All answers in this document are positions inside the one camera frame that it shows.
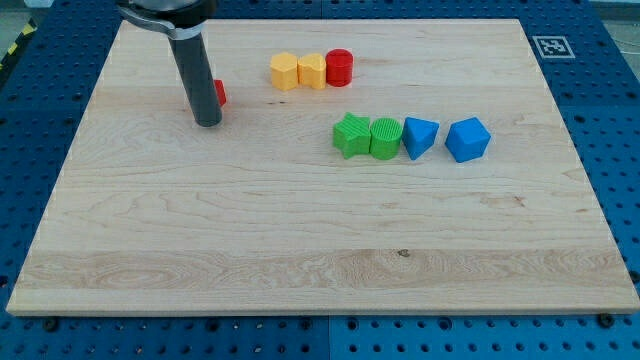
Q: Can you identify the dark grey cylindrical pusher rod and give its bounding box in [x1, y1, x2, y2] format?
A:
[169, 34, 222, 127]

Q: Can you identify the black and silver rod mount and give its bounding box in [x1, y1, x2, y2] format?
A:
[115, 0, 218, 40]

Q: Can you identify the red star block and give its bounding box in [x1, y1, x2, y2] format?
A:
[213, 79, 227, 106]

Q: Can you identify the yellow hexagon block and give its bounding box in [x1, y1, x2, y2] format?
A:
[270, 52, 298, 91]

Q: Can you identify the green star block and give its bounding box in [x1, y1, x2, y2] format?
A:
[333, 112, 371, 159]

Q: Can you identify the yellow heart block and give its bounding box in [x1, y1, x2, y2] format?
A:
[297, 53, 326, 90]

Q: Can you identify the red cylinder block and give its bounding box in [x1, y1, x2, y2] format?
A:
[325, 48, 354, 87]

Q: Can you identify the green cylinder block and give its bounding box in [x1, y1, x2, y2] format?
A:
[369, 118, 403, 160]

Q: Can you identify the light wooden board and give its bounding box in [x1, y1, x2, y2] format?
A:
[7, 19, 639, 316]

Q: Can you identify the blue triangle block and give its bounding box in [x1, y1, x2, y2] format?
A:
[402, 117, 440, 160]

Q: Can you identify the blue cube block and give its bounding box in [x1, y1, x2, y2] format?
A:
[445, 117, 491, 163]

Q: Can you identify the white fiducial marker tag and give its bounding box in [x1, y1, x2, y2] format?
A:
[533, 35, 575, 59]

